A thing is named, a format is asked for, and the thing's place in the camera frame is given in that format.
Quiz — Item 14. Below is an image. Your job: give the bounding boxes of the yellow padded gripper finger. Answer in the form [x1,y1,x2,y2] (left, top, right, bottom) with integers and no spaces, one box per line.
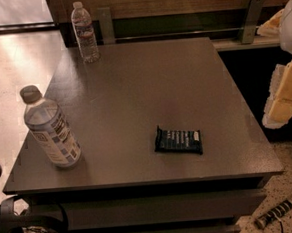
[262,61,292,130]
[256,10,284,37]

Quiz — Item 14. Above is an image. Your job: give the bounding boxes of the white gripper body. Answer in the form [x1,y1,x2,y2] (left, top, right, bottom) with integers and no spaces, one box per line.
[279,0,292,54]

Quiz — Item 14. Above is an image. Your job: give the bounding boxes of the dark blue rxbar wrapper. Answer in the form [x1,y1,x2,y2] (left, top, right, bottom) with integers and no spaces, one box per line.
[154,127,204,155]

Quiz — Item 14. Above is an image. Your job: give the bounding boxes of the clear water bottle far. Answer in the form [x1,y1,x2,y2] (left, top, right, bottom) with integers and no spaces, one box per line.
[71,2,100,63]

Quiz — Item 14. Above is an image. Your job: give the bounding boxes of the labelled water bottle near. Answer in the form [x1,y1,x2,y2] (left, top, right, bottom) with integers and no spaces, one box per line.
[20,85,81,168]

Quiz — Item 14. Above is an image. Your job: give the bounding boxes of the white power strip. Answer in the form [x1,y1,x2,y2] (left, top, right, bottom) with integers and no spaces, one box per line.
[255,195,292,230]

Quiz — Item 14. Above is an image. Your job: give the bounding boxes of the grey drawer cabinet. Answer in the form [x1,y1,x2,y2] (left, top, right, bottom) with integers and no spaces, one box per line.
[24,176,275,233]

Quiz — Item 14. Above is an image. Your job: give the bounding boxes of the black chair base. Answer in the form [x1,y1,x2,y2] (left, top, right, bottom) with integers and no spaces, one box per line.
[0,196,69,233]

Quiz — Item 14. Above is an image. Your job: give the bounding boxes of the grey metal bracket right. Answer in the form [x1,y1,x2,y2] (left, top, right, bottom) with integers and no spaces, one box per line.
[238,0,265,44]

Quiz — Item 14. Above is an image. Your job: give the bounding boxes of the grey metal bracket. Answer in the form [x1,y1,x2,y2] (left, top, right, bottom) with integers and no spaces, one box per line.
[238,0,265,44]
[96,7,116,45]

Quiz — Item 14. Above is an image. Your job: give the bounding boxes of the grey metal bracket left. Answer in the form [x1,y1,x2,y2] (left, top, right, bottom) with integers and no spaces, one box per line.
[96,7,116,45]

